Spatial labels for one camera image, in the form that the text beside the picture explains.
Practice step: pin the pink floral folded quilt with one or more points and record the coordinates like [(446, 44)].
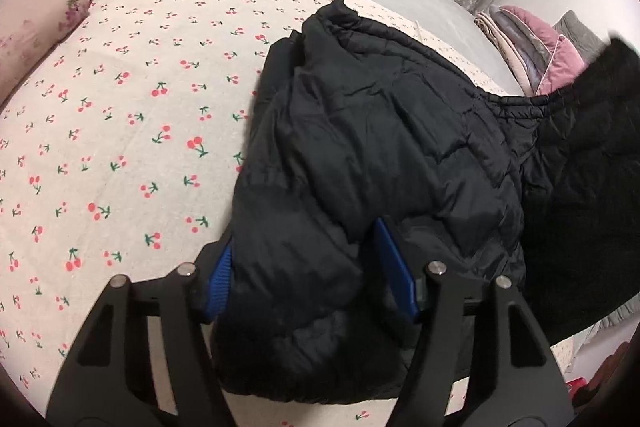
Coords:
[(30, 30)]

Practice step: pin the pink velvet pillow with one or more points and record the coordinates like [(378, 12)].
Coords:
[(561, 61)]

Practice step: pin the folded grey pink blankets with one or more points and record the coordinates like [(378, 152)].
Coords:
[(524, 53)]

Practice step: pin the cherry print bed sheet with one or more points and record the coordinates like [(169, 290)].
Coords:
[(119, 153)]

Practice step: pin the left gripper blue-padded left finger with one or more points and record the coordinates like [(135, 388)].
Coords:
[(213, 280)]

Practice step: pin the black puffer down jacket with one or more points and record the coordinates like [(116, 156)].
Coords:
[(356, 121)]

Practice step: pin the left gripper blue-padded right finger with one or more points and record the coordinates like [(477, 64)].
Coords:
[(403, 267)]

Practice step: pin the grey quilted pillow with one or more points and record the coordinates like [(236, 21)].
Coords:
[(586, 42)]

